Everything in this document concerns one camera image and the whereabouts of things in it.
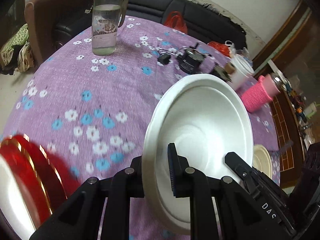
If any cream plastic bowl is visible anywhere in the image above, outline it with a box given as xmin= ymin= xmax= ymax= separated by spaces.
xmin=252 ymin=145 xmax=272 ymax=179

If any white shallow plate bowl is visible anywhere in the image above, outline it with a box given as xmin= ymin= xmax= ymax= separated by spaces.
xmin=142 ymin=74 xmax=253 ymax=235

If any white deep bowl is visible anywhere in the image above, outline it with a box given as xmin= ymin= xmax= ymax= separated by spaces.
xmin=1 ymin=157 xmax=40 ymax=239

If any stack of red plates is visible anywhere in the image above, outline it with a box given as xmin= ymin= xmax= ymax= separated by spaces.
xmin=1 ymin=134 xmax=80 ymax=228

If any brown brick-pattern cabinet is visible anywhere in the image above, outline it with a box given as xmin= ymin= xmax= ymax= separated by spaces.
xmin=270 ymin=90 xmax=306 ymax=189

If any pink knit sleeve bottle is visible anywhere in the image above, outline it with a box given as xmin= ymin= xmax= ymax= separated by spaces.
xmin=241 ymin=73 xmax=283 ymax=113

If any white plastic jar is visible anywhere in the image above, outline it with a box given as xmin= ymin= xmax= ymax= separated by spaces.
xmin=228 ymin=54 xmax=254 ymax=90

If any dark jar with cork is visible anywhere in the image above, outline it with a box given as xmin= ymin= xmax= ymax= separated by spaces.
xmin=209 ymin=62 xmax=236 ymax=82

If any black round tin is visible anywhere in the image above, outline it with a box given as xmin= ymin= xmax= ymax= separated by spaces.
xmin=176 ymin=43 xmax=206 ymax=75

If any small black charger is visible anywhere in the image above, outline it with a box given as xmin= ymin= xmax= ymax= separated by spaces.
xmin=157 ymin=49 xmax=172 ymax=65

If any red plastic bag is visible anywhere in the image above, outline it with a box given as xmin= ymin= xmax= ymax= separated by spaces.
xmin=164 ymin=11 xmax=188 ymax=34

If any black leather sofa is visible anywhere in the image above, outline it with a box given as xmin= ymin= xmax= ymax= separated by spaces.
xmin=51 ymin=0 xmax=249 ymax=52

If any green patterned cloth pile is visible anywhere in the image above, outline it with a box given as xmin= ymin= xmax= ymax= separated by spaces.
xmin=1 ymin=23 xmax=36 ymax=75

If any clear green-lid water bottle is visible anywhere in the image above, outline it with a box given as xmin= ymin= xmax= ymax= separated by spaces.
xmin=92 ymin=0 xmax=129 ymax=56

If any brown armchair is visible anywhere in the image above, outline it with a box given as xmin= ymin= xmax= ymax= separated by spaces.
xmin=24 ymin=0 xmax=93 ymax=65

